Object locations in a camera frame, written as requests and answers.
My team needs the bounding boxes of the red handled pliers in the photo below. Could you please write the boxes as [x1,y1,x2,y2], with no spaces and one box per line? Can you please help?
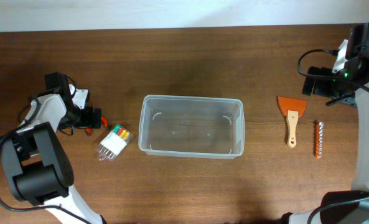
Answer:
[85,116,111,136]

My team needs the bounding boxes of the orange bit holder strip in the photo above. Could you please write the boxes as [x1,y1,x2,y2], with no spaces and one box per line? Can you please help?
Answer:
[314,121,324,159]

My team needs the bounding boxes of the orange scraper wooden handle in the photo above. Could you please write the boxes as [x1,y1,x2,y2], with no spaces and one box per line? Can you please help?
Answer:
[277,96,307,148]

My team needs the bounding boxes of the clear plastic container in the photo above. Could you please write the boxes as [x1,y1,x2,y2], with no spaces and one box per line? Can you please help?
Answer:
[138,95,245,159]

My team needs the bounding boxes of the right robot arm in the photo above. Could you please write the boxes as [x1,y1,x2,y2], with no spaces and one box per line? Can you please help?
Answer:
[278,23,369,223]

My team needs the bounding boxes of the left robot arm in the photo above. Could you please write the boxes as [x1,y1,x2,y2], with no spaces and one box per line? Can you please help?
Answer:
[0,72,105,223]

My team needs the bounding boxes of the right black cable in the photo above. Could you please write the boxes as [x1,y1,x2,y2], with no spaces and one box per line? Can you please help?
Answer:
[297,49,369,224]

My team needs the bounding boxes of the black cable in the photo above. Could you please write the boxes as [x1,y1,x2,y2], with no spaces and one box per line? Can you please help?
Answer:
[297,49,369,224]
[0,93,91,224]

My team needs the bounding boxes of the left black cable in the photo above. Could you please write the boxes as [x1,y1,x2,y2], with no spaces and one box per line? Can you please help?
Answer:
[0,93,91,224]

